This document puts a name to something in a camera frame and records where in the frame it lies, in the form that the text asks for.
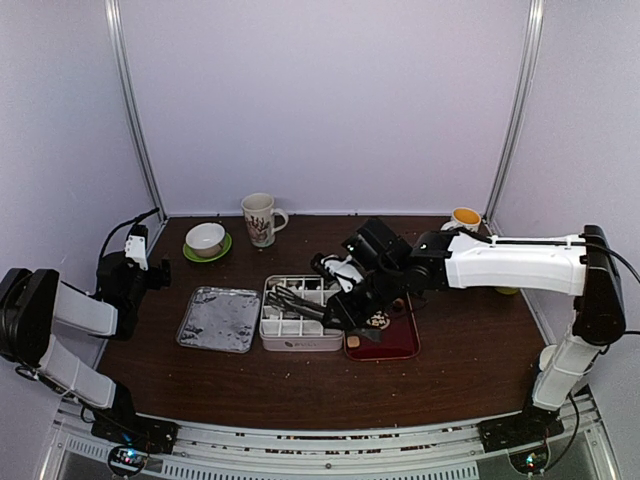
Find orange interior mug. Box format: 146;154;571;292
440;207;482;232

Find lime green bowl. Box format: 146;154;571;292
495;287;520;296

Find green saucer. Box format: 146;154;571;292
182;233;233;263

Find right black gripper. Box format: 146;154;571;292
320;262;405;333

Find dark red chocolate tray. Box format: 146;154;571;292
343;295;421;362

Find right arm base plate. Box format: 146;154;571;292
477;409;564;453

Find right aluminium frame post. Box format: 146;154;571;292
484;0;545;229

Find white bowl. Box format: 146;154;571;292
185;222;226;258

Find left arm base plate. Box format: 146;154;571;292
91;417;179;454

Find metal tin lid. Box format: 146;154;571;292
176;286;262;354

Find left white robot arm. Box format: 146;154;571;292
1;252;171;444

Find white cup near base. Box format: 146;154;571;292
536;345;556;373

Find front aluminium rail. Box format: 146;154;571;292
49;394;611;480

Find white compartment tin box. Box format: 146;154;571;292
259;275;344;352

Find aluminium frame post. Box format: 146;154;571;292
484;0;545;229
104;0;167;222

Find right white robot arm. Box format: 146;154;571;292
311;218;626;442

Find coral pattern mug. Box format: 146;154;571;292
241;193;289;248

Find metal tongs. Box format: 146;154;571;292
267;285;384;344

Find left aluminium frame post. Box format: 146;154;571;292
104;0;167;222

